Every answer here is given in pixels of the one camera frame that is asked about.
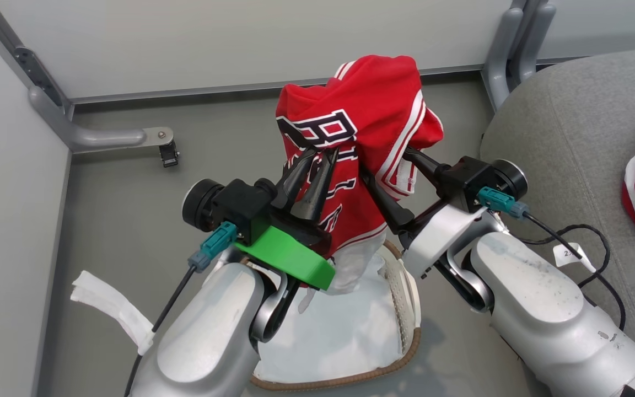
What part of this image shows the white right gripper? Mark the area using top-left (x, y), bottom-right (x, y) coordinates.
top-left (359, 148), bottom-right (486, 279)

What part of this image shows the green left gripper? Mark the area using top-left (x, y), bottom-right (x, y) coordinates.
top-left (235, 147), bottom-right (340, 291)

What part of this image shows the red lettered basketball jersey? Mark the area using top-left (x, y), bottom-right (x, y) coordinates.
top-left (275, 54), bottom-right (445, 260)

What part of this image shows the grey fabric sofa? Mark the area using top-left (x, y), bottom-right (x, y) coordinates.
top-left (480, 47), bottom-right (635, 369)

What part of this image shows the wicker-rimmed white laundry basket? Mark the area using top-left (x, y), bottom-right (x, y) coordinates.
top-left (249, 240), bottom-right (423, 392)

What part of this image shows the black caster wheel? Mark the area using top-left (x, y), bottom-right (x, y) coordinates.
top-left (160, 141), bottom-right (181, 169)

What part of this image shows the long grey partition foot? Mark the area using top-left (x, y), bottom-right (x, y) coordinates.
top-left (28, 85), bottom-right (175, 154)

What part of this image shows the white cable tag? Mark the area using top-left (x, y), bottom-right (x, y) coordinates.
top-left (552, 243), bottom-right (596, 273)

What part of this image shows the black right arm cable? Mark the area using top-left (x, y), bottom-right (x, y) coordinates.
top-left (477, 186), bottom-right (627, 331)

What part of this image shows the white cable strap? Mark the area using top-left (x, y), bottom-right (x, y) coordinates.
top-left (71, 270), bottom-right (156, 356)

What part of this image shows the grey partition post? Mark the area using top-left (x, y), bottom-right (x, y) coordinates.
top-left (0, 0), bottom-right (71, 120)

